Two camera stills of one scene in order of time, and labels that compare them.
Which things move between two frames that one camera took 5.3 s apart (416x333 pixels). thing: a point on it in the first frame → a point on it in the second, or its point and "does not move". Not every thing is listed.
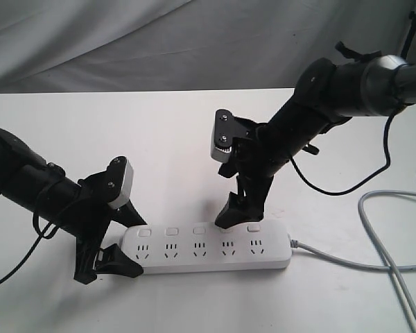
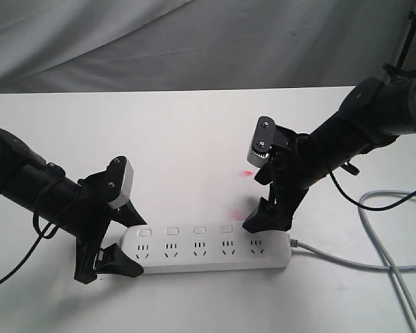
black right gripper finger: x=240 y=209 → x=269 y=216
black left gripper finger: x=128 y=216 does not move
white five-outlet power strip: x=200 y=246 does not move
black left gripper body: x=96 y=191 does not move
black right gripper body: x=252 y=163 → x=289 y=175
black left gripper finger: x=111 y=260 does not move
